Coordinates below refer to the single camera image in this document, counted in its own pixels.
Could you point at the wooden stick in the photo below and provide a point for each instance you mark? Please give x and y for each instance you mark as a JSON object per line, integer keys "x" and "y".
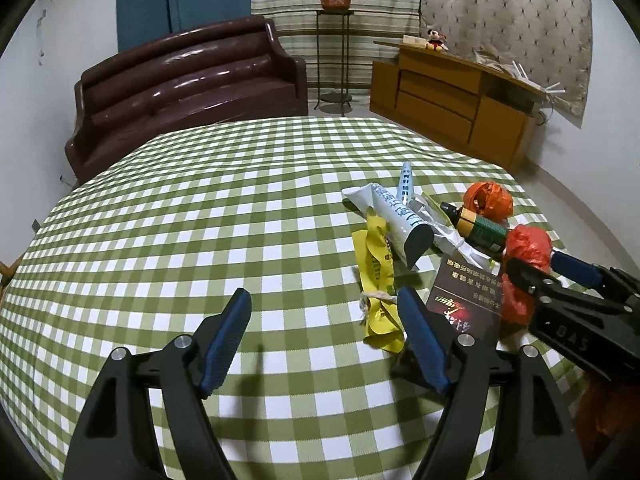
{"x": 10, "y": 270}

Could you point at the green checkered tablecloth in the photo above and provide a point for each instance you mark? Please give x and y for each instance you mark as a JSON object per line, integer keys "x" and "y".
{"x": 225, "y": 210}

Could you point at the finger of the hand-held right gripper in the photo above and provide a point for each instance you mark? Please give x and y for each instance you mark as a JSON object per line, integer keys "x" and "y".
{"x": 530, "y": 277}
{"x": 575, "y": 265}

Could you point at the red plastic bag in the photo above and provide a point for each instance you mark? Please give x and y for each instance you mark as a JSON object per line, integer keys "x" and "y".
{"x": 527, "y": 245}

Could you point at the dark brown round bin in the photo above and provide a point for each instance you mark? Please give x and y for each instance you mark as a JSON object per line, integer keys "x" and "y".
{"x": 605, "y": 410}

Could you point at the green bottle with black cap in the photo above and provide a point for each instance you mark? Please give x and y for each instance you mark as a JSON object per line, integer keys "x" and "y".
{"x": 487, "y": 232}

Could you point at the wooden cabinet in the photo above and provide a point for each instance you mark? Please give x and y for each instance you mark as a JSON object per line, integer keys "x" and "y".
{"x": 440, "y": 95}

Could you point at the black metal plant stand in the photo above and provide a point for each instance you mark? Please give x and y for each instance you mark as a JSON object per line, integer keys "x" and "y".
{"x": 345, "y": 60}

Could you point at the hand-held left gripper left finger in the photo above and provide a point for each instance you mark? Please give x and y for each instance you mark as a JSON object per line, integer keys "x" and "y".
{"x": 227, "y": 340}

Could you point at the striped curtain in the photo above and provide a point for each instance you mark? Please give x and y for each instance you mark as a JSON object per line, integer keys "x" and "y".
{"x": 385, "y": 10}

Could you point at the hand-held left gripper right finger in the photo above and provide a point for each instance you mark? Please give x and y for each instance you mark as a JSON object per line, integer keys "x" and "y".
{"x": 420, "y": 330}

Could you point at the yellow crumpled wrapper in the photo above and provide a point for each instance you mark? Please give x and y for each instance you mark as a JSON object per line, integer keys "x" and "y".
{"x": 375, "y": 265}

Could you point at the dark red leather sofa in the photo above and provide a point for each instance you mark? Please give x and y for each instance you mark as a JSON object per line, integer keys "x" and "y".
{"x": 190, "y": 90}

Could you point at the blue curtain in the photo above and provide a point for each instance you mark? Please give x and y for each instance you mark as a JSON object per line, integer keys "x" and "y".
{"x": 150, "y": 0}

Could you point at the white router with antennas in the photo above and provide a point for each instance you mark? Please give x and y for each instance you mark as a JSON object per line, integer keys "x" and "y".
{"x": 530, "y": 80}

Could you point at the light blue slim packet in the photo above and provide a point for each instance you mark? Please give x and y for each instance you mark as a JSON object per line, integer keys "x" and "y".
{"x": 406, "y": 180}

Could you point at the mouse plush toy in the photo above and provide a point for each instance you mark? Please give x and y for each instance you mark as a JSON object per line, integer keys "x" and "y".
{"x": 436, "y": 40}

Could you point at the white crumpled plastic bag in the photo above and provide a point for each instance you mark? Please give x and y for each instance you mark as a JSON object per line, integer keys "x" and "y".
{"x": 492, "y": 62}

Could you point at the dark red cigarette box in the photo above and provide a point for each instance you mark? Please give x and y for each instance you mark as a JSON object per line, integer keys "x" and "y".
{"x": 460, "y": 300}

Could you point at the white toothpaste tube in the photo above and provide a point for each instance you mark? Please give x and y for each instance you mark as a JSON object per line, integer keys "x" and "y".
{"x": 400, "y": 220}

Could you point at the quilted beige wall cloth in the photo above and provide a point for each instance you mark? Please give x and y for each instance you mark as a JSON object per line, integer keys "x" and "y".
{"x": 500, "y": 10}

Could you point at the orange plastic bag ball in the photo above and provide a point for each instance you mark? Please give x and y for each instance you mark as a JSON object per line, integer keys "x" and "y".
{"x": 487, "y": 200}

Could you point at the clear plastic wrapper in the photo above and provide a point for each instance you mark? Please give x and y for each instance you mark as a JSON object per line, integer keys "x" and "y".
{"x": 450, "y": 241}

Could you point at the small beige box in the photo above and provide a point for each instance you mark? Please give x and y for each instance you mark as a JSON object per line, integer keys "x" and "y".
{"x": 414, "y": 41}

